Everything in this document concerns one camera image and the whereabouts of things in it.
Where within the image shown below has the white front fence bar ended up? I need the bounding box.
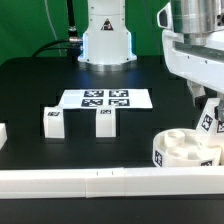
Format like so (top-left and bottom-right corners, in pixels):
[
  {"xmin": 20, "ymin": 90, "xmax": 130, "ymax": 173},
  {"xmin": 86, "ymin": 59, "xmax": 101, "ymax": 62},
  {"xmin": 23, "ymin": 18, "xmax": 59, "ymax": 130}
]
[{"xmin": 0, "ymin": 166, "xmax": 224, "ymax": 199}]

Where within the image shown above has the white thin cable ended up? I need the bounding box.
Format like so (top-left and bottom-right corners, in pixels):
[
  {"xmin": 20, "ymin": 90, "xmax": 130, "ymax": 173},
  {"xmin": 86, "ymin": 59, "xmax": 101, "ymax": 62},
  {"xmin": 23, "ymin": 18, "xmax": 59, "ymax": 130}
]
[{"xmin": 43, "ymin": 0, "xmax": 64, "ymax": 58}]

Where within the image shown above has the white left fence block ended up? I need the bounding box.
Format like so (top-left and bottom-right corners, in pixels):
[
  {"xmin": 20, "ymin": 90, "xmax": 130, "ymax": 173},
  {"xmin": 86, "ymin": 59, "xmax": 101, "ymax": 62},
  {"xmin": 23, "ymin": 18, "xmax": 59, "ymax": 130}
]
[{"xmin": 0, "ymin": 123, "xmax": 7, "ymax": 150}]

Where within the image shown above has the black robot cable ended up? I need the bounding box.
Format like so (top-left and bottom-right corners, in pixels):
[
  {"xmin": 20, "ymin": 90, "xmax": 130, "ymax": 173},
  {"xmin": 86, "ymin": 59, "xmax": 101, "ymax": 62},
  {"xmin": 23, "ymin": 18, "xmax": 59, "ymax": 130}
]
[{"xmin": 31, "ymin": 0, "xmax": 84, "ymax": 58}]

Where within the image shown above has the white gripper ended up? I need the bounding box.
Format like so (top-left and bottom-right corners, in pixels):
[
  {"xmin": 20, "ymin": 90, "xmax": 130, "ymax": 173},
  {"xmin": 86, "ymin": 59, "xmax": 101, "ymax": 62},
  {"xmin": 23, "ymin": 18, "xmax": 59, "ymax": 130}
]
[{"xmin": 162, "ymin": 30, "xmax": 224, "ymax": 121}]

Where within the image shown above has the white round stool seat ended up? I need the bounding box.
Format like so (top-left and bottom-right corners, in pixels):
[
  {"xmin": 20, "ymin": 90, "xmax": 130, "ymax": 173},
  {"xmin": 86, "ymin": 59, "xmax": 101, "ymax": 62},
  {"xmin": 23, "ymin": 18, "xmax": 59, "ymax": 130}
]
[{"xmin": 152, "ymin": 129, "xmax": 221, "ymax": 168}]

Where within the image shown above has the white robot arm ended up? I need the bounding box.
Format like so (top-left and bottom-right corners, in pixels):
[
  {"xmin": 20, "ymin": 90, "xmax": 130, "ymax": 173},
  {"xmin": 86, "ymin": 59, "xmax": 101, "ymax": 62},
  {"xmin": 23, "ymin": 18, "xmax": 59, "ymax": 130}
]
[{"xmin": 79, "ymin": 0, "xmax": 224, "ymax": 121}]

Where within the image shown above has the white marker base sheet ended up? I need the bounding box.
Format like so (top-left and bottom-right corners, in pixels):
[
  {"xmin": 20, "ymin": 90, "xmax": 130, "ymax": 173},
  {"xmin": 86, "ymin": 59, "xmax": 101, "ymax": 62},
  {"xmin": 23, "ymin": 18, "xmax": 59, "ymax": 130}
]
[{"xmin": 59, "ymin": 89, "xmax": 153, "ymax": 109}]

